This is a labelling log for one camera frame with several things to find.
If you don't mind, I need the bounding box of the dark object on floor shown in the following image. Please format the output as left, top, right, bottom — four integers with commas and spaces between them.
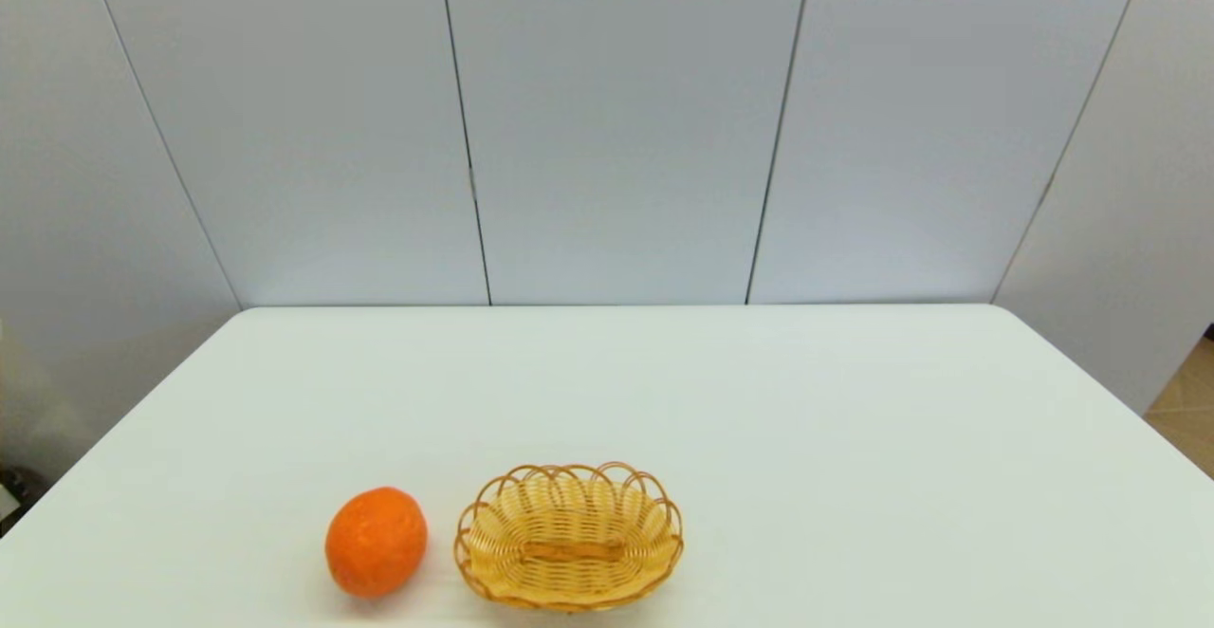
0, 467, 41, 515

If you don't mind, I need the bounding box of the orange fruit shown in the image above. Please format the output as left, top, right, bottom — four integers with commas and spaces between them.
325, 487, 429, 600

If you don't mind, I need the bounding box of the yellow woven wicker basket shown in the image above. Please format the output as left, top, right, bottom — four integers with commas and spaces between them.
452, 462, 686, 616

